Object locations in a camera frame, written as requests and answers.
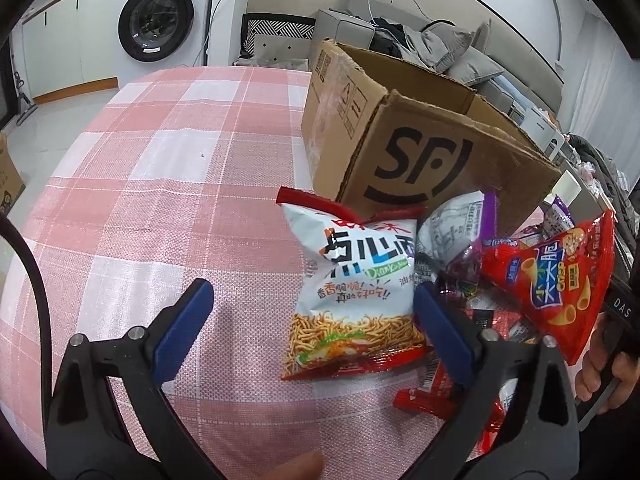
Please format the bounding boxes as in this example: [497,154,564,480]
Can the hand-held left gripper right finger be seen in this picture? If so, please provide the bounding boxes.
[412,280,581,480]

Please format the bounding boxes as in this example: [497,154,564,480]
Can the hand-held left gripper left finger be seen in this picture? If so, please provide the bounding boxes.
[47,278,223,480]

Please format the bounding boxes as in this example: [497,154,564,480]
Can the pile of small red packets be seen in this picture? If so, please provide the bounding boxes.
[392,305,541,461]

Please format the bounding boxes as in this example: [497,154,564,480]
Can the red corn snack bag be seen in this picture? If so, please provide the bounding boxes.
[481,210,616,366]

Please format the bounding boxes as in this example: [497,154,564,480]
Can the purple white candy bag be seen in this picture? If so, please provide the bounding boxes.
[417,191,501,301]

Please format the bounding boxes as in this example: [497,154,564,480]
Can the white noodle snack bag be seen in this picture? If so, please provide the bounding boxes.
[276,186,435,381]

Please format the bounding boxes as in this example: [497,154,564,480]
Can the brown cardboard box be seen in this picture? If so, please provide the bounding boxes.
[301,37,563,241]

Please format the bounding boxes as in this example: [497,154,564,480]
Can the person's right hand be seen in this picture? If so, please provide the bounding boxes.
[575,345,640,411]

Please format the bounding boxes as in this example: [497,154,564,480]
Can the person's left hand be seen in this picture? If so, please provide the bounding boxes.
[267,451,327,480]

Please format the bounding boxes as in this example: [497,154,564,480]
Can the grey side table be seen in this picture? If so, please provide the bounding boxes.
[550,167,618,228]

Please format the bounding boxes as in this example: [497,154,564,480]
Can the small purple snack packet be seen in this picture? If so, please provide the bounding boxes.
[542,194,583,241]

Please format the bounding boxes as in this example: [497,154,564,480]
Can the white cup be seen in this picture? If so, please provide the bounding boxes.
[552,170,582,207]

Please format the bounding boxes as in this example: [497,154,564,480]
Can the pink plaid tablecloth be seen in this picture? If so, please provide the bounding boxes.
[0,65,551,480]

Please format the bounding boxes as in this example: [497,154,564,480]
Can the dark grey jacket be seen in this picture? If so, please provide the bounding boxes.
[570,134,631,226]

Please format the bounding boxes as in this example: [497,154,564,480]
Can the white appliance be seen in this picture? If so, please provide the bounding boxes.
[515,105,566,161]

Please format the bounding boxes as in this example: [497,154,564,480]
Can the cardboard box with print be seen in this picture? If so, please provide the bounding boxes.
[0,132,26,216]

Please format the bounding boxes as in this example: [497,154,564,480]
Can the white curtain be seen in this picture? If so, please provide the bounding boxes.
[560,10,638,136]

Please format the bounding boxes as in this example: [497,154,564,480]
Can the grey cushion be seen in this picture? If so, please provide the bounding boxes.
[447,50,506,87]
[420,20,476,73]

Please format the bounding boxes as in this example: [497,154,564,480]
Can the dark clothes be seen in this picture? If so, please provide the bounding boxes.
[372,17,426,58]

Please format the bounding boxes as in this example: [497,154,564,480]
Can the white washing machine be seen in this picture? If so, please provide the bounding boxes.
[112,0,221,68]

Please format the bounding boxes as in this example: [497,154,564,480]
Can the black white patterned chair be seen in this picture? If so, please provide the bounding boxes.
[232,12,317,68]

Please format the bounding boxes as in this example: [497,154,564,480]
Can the white cabinet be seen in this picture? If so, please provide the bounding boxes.
[20,0,121,106]

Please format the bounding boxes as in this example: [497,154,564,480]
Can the grey sofa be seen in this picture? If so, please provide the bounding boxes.
[315,0,566,128]

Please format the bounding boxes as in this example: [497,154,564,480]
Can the black cable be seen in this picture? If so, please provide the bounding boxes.
[0,214,51,381]

